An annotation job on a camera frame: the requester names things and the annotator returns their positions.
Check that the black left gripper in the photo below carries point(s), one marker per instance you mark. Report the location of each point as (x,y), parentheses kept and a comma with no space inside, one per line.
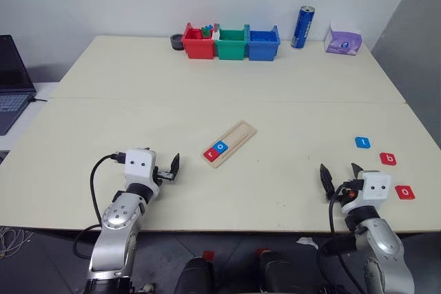
(164,175)

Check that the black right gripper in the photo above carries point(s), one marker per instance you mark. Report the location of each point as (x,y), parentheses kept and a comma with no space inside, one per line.
(348,190)

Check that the red letter tile b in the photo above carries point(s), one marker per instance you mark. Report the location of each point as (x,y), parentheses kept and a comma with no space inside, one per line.
(388,158)

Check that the red letter tile o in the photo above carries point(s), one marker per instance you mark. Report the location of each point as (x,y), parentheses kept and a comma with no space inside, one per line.
(405,192)

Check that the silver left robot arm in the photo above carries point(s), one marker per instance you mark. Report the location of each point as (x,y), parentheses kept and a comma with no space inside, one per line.
(115,218)

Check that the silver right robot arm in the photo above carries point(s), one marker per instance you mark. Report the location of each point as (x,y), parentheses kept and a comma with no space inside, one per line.
(382,242)

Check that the blue letter tile t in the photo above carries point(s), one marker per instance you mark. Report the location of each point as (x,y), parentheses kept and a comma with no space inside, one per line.
(362,142)

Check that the red letter tile r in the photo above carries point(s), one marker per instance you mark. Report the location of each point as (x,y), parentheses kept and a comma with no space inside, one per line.
(210,154)

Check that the blue letter tile o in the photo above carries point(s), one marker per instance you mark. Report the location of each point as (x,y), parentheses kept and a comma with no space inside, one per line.
(220,146)

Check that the wooden letter tray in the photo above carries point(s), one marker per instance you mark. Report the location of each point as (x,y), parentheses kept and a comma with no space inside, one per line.
(237,139)

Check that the crumpled white paper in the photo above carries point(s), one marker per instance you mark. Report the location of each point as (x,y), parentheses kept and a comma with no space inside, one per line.
(307,241)

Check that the dark grey round cup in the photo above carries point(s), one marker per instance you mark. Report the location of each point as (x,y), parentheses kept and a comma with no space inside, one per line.
(176,42)

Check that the red plastic bin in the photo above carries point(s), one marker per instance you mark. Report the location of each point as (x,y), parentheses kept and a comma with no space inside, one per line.
(198,46)

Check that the dark rounded shape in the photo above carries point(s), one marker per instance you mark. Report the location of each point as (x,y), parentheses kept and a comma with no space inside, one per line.
(194,276)
(275,273)

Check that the purple tissue box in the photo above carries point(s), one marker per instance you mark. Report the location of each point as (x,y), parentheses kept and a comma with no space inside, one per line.
(342,44)

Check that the green plastic bin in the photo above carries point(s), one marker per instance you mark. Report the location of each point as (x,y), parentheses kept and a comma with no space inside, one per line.
(231,46)

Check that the small green toy brick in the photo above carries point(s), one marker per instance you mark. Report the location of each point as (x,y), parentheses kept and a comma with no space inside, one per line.
(206,33)

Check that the small white toy piece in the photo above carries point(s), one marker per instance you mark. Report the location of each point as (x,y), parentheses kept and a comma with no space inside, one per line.
(216,34)

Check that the small blue toy brick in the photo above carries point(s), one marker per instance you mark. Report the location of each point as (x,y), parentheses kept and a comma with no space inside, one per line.
(206,27)

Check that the blue plastic bin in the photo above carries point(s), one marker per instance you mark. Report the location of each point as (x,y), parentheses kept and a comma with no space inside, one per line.
(263,47)

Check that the blue drink can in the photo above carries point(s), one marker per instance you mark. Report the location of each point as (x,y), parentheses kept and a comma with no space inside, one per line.
(302,29)

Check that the dark grey laptop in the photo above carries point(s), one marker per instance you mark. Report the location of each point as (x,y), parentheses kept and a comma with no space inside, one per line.
(12,80)

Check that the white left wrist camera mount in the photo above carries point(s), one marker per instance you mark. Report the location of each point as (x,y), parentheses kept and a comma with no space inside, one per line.
(138,166)

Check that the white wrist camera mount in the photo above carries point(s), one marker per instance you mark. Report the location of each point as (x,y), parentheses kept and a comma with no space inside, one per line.
(138,166)
(373,187)

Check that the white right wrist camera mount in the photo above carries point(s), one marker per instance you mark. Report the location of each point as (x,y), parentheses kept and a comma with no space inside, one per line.
(373,187)

